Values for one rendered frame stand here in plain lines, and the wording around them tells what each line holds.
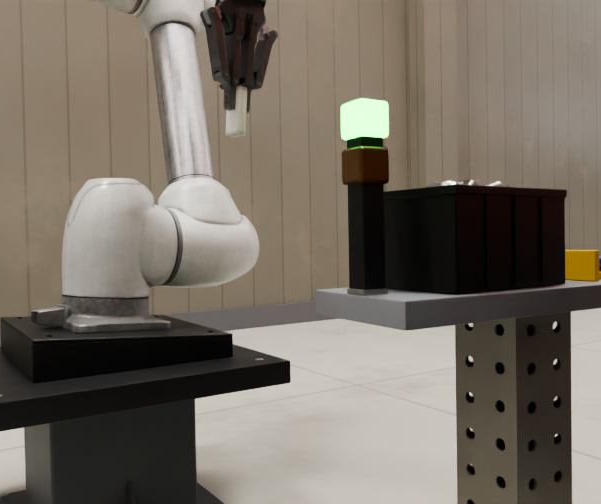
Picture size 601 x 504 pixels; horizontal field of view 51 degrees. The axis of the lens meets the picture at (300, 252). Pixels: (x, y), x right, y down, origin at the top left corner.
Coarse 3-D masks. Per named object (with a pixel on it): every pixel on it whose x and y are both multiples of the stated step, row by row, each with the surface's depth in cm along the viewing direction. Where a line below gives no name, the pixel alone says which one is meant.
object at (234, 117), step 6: (240, 90) 90; (240, 96) 90; (240, 102) 90; (240, 108) 90; (228, 114) 92; (234, 114) 91; (240, 114) 90; (228, 120) 92; (234, 120) 91; (240, 120) 90; (228, 126) 92; (234, 126) 91; (240, 126) 90; (228, 132) 92; (234, 132) 91; (240, 132) 90
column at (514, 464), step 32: (512, 320) 74; (544, 320) 76; (480, 352) 79; (512, 352) 74; (544, 352) 76; (480, 384) 79; (512, 384) 74; (544, 384) 76; (480, 416) 79; (512, 416) 74; (544, 416) 76; (480, 448) 79; (512, 448) 75; (544, 448) 76; (480, 480) 79; (512, 480) 75; (544, 480) 77
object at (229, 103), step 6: (216, 78) 90; (228, 78) 90; (222, 84) 91; (228, 84) 90; (228, 90) 90; (234, 90) 90; (228, 96) 90; (234, 96) 90; (228, 102) 90; (234, 102) 91; (228, 108) 90; (234, 108) 91
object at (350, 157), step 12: (348, 156) 68; (360, 156) 66; (372, 156) 67; (384, 156) 67; (348, 168) 68; (360, 168) 66; (372, 168) 67; (384, 168) 68; (348, 180) 68; (360, 180) 66; (372, 180) 67; (384, 180) 68
